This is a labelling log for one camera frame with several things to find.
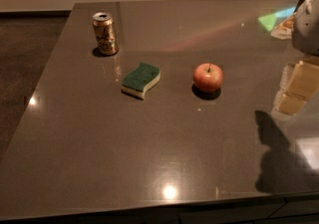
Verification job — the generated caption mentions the green and yellow sponge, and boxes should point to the green and yellow sponge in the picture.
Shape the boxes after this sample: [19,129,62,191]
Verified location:
[122,63,160,100]

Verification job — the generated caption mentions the orange soda can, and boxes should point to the orange soda can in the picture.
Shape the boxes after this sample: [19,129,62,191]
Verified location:
[93,12,119,56]

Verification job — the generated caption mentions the red apple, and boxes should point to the red apple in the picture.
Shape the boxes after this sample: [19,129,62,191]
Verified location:
[193,63,223,94]

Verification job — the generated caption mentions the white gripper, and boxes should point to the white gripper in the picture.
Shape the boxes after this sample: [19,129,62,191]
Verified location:
[273,0,319,116]

